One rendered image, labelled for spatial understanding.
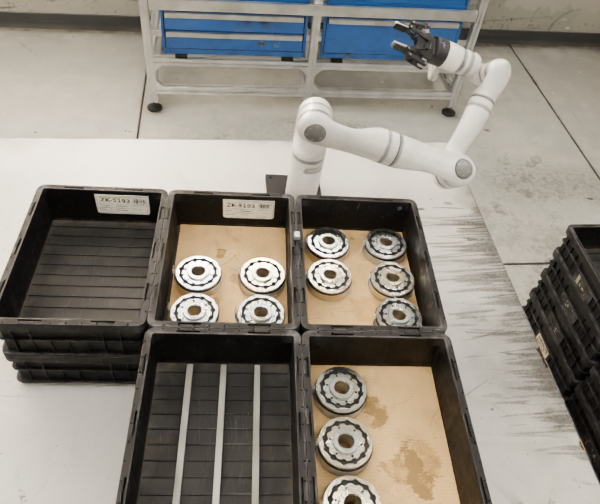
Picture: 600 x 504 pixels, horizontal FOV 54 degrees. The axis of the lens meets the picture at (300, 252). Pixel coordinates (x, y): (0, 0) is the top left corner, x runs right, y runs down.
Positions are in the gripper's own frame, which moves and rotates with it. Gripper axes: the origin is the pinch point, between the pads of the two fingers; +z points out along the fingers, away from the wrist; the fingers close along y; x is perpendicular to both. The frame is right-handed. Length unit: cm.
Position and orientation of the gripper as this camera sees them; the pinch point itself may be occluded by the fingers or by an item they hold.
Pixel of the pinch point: (398, 35)
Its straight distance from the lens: 173.0
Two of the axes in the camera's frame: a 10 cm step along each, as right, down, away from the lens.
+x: -3.6, 2.4, 9.0
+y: -1.5, 9.4, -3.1
